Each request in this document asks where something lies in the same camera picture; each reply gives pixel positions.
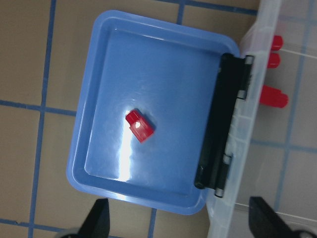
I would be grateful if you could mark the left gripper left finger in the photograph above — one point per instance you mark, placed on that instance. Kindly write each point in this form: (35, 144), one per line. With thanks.
(96, 224)

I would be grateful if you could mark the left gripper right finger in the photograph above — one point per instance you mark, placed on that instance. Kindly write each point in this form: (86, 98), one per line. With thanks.
(265, 223)

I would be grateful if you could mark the clear plastic storage box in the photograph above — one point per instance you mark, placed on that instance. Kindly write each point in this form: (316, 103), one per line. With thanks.
(274, 149)

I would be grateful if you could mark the red block in box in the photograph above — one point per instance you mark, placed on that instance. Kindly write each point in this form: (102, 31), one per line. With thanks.
(277, 43)
(273, 97)

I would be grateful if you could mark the red block on tray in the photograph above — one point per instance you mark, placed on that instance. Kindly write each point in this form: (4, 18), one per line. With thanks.
(139, 125)

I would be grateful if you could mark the blue plastic tray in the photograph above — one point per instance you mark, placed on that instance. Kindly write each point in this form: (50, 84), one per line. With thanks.
(167, 72)

